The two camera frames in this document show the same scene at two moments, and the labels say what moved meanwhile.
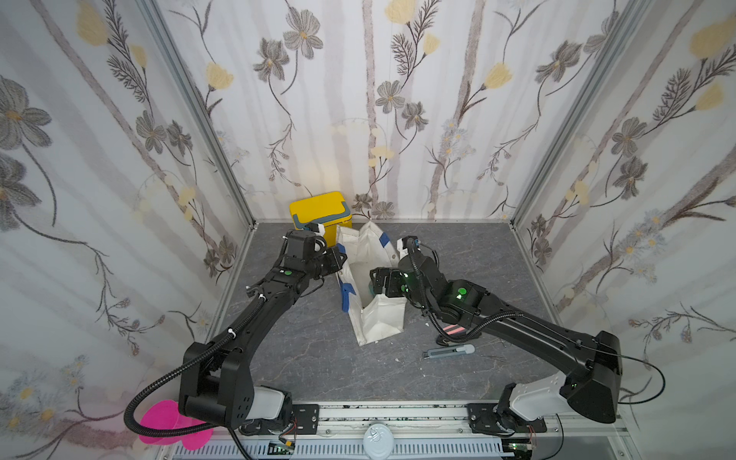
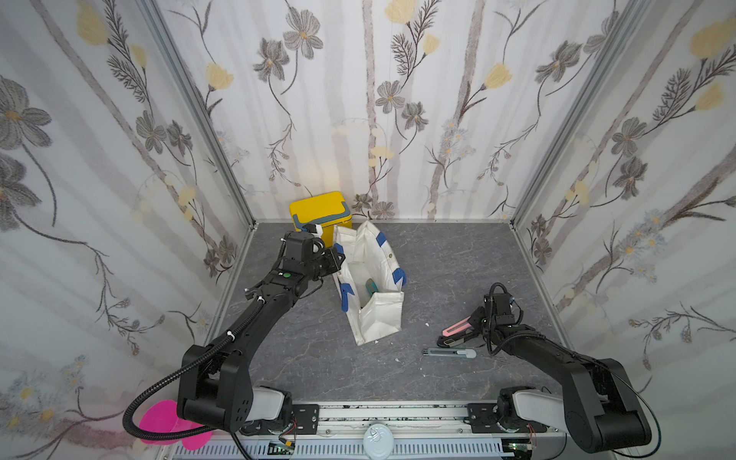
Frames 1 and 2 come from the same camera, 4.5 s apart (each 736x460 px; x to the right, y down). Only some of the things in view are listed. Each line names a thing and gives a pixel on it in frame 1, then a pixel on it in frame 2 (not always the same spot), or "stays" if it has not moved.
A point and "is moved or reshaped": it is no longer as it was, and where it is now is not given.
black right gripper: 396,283 to 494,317
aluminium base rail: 424,431 stays
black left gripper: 335,264 stays
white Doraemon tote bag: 374,318 stays
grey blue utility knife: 450,351 stays
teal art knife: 368,299 is moved or reshaped
